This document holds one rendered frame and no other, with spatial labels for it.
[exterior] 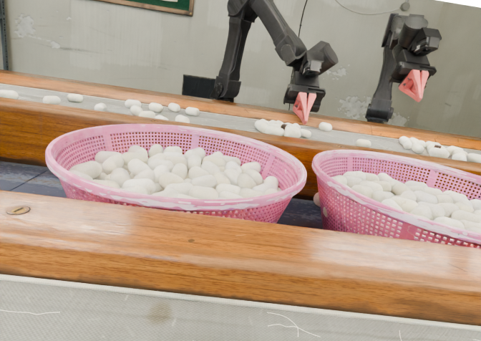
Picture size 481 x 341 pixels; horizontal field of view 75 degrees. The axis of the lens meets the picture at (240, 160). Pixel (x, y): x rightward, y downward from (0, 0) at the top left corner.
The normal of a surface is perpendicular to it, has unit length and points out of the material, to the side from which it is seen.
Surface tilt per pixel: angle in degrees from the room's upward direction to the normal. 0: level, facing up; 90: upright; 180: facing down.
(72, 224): 0
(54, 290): 0
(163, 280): 90
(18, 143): 90
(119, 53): 90
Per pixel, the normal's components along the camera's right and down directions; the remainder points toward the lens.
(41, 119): 0.01, 0.29
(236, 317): 0.14, -0.95
